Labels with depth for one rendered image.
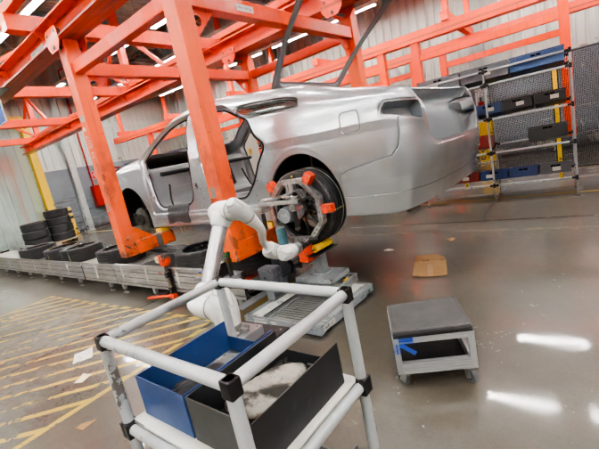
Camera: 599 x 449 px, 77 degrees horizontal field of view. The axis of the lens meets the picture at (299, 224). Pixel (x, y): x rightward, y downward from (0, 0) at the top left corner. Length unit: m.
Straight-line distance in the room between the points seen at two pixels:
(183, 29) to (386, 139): 1.76
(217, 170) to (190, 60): 0.87
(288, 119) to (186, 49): 0.94
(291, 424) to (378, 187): 2.24
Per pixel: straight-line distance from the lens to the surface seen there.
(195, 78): 3.28
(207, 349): 1.22
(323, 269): 3.42
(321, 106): 3.09
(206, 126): 3.22
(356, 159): 2.95
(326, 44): 5.77
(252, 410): 0.90
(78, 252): 7.26
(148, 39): 6.35
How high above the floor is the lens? 1.34
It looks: 11 degrees down
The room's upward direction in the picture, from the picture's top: 12 degrees counter-clockwise
